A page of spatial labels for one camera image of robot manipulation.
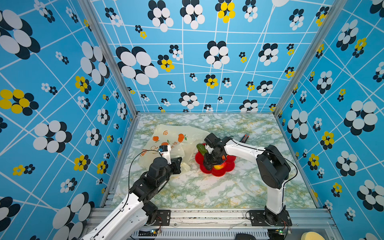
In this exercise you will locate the translucent cream plastic bag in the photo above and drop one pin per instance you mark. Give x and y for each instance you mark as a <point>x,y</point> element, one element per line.
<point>182,140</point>

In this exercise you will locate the yellow round object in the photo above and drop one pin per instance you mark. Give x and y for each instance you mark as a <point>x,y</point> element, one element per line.
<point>312,236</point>

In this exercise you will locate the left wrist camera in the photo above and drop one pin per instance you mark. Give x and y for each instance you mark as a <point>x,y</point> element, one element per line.
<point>165,151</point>

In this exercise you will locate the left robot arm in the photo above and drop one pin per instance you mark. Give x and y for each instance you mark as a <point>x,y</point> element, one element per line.
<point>137,210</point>

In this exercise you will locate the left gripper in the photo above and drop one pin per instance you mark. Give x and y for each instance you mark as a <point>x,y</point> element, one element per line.
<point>176,164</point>

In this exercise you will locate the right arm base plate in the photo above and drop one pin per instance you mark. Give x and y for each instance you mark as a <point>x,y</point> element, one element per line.
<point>266,218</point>

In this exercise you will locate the red flower-shaped plate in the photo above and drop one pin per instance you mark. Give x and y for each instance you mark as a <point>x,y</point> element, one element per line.
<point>230,166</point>

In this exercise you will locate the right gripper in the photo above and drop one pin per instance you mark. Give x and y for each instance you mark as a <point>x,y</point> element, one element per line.
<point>207,161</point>

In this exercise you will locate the green yellow mango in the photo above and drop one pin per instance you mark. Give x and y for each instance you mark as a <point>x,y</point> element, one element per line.
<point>202,149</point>

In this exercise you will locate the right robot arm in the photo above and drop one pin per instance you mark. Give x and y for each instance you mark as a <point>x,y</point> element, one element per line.
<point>273,168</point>

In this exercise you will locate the red yellow mango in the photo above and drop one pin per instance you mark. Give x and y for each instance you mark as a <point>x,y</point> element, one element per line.
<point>219,167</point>

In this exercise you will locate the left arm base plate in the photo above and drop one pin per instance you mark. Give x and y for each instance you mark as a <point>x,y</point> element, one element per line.
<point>159,218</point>

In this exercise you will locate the aluminium front rail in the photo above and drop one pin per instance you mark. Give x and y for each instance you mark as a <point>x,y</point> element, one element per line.
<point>226,224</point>

